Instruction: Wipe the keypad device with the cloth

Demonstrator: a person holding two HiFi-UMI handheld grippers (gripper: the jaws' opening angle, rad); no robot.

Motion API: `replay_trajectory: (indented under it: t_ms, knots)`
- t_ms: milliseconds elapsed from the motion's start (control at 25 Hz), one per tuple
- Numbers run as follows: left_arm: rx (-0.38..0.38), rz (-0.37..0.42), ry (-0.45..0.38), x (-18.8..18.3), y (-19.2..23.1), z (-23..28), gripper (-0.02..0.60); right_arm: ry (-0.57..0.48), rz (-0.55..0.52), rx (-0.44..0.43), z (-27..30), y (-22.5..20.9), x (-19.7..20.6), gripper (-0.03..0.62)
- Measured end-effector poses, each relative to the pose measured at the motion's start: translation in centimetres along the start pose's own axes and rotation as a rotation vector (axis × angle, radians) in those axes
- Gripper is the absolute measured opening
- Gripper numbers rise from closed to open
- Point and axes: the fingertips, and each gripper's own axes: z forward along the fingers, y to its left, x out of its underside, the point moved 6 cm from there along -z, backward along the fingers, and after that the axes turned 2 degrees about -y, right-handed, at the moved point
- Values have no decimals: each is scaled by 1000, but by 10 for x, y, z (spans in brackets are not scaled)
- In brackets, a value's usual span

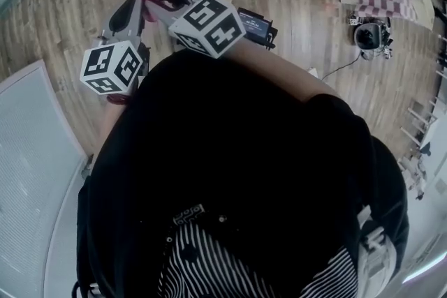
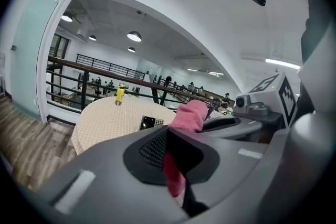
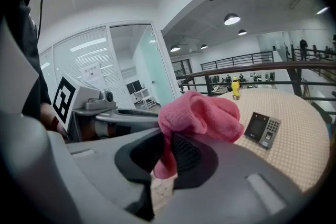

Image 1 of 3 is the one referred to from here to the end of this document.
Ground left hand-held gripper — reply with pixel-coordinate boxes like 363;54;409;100
79;0;152;97

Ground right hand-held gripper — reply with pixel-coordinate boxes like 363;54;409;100
145;0;246;59

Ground person's left forearm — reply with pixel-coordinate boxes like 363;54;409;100
92;99;129;168

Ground person's right forearm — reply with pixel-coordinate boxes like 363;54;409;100
223;38;338;104

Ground black screen device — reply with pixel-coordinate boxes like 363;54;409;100
237;7;279;50

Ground person's black shirt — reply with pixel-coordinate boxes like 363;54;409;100
75;48;410;298

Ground white mesh panel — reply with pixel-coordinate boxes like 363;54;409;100
0;59;88;298

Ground black white striped garment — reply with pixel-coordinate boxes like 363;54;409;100
156;219;360;298

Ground white wooden rack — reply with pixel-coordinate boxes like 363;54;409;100
397;55;447;202

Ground dark red bracelet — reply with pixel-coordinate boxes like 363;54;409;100
106;93;130;105

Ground grey strap bag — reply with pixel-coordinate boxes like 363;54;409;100
356;205;397;298

